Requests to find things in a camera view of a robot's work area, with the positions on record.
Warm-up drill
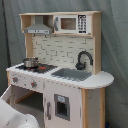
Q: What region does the white oven door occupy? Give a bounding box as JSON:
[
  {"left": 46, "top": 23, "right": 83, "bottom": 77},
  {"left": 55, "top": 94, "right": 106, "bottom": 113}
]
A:
[{"left": 0, "top": 84, "right": 14, "bottom": 105}]

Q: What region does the ice dispenser panel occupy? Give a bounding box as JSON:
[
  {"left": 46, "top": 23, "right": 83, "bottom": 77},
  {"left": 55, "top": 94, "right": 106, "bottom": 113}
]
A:
[{"left": 54, "top": 94, "right": 70, "bottom": 120}]

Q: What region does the black toy stovetop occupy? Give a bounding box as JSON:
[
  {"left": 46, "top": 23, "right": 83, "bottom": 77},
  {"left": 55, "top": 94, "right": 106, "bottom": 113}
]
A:
[{"left": 18, "top": 63, "right": 55, "bottom": 73}]

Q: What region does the right red stove knob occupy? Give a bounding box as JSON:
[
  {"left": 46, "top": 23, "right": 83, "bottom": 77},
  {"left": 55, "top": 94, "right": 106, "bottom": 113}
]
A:
[{"left": 31, "top": 81, "right": 37, "bottom": 88}]

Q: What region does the black toy faucet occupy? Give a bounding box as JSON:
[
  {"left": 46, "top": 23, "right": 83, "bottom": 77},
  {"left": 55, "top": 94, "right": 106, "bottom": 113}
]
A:
[{"left": 75, "top": 51, "right": 93, "bottom": 70}]

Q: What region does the red stove knob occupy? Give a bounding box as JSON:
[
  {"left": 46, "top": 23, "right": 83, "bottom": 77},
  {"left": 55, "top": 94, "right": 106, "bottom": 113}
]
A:
[
  {"left": 31, "top": 81, "right": 37, "bottom": 88},
  {"left": 12, "top": 77, "right": 18, "bottom": 83}
]

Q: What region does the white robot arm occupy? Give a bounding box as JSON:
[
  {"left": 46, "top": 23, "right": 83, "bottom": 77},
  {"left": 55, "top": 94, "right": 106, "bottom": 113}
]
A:
[{"left": 0, "top": 98, "right": 40, "bottom": 128}]

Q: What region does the silver toy pot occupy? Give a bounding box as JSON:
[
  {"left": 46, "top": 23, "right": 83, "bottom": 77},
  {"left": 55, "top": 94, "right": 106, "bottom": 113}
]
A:
[{"left": 23, "top": 57, "right": 39, "bottom": 68}]

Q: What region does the toy microwave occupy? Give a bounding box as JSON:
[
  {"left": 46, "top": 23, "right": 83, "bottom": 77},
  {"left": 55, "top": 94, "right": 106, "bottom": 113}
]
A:
[{"left": 54, "top": 14, "right": 92, "bottom": 34}]

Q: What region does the grey range hood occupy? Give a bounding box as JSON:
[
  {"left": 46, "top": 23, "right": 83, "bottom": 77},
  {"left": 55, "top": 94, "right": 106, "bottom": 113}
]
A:
[{"left": 24, "top": 15, "right": 52, "bottom": 34}]

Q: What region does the grey toy sink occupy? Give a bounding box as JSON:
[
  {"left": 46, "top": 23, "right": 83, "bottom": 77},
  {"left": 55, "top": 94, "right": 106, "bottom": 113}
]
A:
[{"left": 52, "top": 68, "right": 92, "bottom": 81}]

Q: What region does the wooden toy kitchen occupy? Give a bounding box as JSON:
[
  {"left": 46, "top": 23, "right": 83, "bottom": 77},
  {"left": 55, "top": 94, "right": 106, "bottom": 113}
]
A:
[{"left": 5, "top": 10, "right": 115, "bottom": 128}]

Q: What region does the left red stove knob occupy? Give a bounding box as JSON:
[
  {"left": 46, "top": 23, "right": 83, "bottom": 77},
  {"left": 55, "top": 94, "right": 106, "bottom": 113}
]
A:
[{"left": 12, "top": 77, "right": 18, "bottom": 83}]

